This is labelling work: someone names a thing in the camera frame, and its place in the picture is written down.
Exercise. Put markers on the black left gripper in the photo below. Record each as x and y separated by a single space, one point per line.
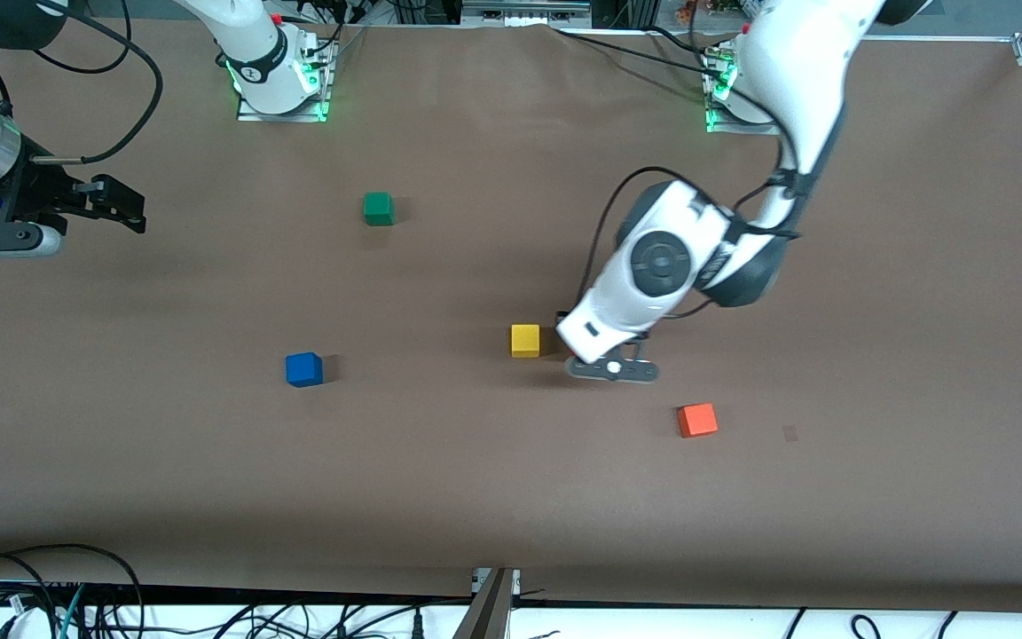
560 313

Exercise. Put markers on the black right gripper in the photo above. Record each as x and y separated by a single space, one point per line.
35 190

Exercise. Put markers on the red cube block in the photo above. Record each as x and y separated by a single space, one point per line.
697 421

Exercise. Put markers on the blue cube block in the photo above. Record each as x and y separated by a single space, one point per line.
303 370

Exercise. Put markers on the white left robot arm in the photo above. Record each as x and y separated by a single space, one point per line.
795 62

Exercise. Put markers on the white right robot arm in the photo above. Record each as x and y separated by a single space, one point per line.
258 53

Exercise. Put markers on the yellow cube block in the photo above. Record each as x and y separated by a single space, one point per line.
525 341

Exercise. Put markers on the brown paper table cover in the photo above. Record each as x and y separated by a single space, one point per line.
475 488

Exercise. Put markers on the green cube block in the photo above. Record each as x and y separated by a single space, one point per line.
378 209

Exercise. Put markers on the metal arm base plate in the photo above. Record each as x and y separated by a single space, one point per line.
320 98
717 120

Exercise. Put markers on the aluminium profile bracket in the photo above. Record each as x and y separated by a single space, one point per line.
489 612

